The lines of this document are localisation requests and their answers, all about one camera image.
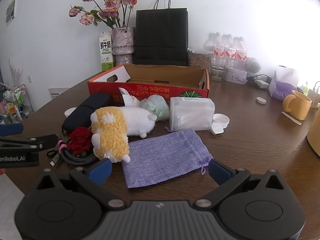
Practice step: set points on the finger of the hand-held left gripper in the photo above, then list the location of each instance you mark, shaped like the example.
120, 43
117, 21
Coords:
42, 141
11, 130

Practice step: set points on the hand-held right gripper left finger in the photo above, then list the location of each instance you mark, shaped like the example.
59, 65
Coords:
101, 171

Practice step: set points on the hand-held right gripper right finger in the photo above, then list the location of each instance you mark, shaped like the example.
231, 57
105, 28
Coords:
220, 172

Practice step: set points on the red artificial rose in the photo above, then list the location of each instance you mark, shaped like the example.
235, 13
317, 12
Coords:
81, 140

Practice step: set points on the yellow white plush toy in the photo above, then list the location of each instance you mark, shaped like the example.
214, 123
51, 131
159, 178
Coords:
112, 127

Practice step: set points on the large white jar lid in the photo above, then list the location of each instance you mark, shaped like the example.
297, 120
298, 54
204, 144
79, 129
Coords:
221, 120

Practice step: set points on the black glasses case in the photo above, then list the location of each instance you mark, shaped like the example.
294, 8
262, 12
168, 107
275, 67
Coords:
86, 111

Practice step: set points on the clear plastic swab box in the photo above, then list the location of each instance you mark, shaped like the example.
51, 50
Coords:
192, 115

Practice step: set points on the clear plastic bag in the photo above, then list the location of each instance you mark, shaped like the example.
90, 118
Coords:
156, 107

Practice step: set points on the red cardboard box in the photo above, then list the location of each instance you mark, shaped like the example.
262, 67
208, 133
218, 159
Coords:
160, 80

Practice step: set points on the cream round container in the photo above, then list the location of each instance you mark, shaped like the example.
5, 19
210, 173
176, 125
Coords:
315, 135

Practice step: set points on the clear cereal container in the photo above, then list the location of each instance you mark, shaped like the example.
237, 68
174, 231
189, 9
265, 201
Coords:
198, 57

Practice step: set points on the metal storage rack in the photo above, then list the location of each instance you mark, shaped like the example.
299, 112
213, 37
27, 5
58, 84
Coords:
15, 105

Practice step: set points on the white slatted appliance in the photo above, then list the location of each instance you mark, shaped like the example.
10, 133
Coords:
58, 93

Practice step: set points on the crumpled white tissue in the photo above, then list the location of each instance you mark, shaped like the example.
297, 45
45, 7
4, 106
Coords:
130, 98

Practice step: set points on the small white round puck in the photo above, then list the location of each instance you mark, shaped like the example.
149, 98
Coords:
261, 100

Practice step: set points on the white paper strip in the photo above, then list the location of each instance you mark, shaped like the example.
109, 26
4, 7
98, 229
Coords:
291, 118

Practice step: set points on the white floral tin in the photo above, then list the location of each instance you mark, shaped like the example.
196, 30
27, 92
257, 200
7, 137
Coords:
236, 76

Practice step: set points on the white power adapter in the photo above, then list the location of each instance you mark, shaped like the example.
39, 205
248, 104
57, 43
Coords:
261, 83

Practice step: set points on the purple tissue pack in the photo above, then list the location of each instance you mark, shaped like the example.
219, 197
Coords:
282, 91

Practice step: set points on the yellow mug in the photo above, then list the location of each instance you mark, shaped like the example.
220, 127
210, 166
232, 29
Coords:
298, 105

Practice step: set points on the clear drinking glass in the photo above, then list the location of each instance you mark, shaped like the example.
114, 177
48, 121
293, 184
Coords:
218, 68

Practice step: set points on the green white milk carton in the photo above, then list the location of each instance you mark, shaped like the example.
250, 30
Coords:
105, 52

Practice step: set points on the white round speaker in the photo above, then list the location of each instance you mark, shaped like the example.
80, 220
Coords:
253, 65

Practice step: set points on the pack of water bottles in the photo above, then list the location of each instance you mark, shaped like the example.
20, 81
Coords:
228, 50

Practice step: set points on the purple textured vase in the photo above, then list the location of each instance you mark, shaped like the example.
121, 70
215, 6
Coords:
122, 45

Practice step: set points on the black paper bag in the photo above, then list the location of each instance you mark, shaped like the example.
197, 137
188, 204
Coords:
161, 35

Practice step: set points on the dried pink rose bouquet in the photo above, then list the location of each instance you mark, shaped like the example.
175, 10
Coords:
107, 5

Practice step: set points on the white wall outlet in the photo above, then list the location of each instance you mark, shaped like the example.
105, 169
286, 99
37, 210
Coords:
30, 78

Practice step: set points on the white wall vent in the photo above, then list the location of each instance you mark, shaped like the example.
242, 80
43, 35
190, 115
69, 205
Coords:
11, 11

